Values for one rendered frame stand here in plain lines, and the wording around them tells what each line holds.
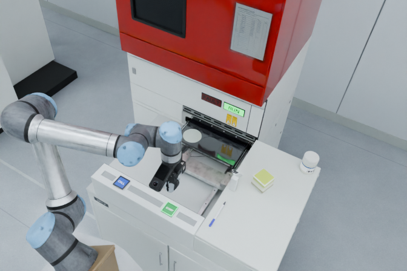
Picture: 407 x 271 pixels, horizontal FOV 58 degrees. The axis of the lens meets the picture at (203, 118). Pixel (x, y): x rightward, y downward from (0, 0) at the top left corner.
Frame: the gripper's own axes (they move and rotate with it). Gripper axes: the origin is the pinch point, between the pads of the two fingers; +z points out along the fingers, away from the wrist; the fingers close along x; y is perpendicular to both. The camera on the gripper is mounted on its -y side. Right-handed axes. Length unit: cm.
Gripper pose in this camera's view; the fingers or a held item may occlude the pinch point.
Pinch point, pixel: (168, 191)
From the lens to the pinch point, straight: 151.1
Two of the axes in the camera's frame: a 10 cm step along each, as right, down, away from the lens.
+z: -0.6, 7.1, 7.0
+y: 5.0, -5.9, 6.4
